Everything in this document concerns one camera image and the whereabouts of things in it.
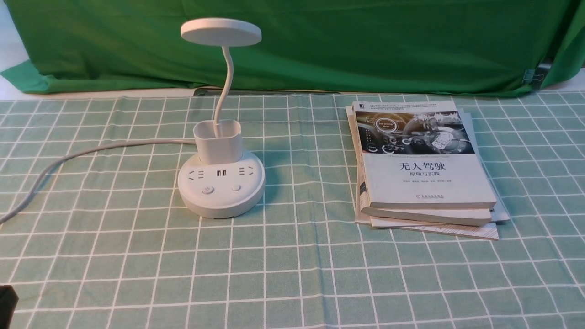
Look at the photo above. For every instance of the white desk lamp with base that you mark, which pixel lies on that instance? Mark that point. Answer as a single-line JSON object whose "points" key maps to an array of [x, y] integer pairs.
{"points": [[223, 179]]}

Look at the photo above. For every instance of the green backdrop cloth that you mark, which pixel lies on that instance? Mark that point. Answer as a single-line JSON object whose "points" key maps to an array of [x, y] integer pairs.
{"points": [[469, 47]]}

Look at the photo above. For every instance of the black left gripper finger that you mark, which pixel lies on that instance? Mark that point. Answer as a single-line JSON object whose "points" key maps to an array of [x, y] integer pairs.
{"points": [[8, 303]]}

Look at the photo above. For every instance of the top book with car cover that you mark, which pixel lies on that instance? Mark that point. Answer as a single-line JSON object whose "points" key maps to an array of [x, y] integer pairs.
{"points": [[420, 173]]}

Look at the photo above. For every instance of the middle white book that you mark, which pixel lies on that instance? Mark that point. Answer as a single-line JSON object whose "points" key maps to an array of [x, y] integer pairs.
{"points": [[427, 215]]}

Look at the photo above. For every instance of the green checkered tablecloth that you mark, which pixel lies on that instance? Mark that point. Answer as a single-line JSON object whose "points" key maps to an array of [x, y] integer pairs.
{"points": [[108, 243]]}

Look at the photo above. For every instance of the metal binder clip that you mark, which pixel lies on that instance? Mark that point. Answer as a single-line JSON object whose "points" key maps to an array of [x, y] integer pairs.
{"points": [[534, 78]]}

